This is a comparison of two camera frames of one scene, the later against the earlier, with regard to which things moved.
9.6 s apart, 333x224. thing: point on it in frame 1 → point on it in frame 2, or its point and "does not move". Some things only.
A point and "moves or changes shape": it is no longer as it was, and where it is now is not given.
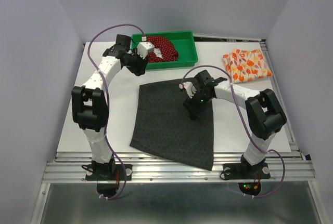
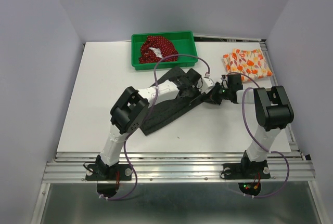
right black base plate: x=245 y=171 does not move
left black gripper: x=140 y=69 → x=197 y=91
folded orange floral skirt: x=244 y=65 does not move
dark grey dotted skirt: x=163 y=125 moves or changes shape
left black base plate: x=108 y=172 does not move
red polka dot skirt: x=163 y=50 does not move
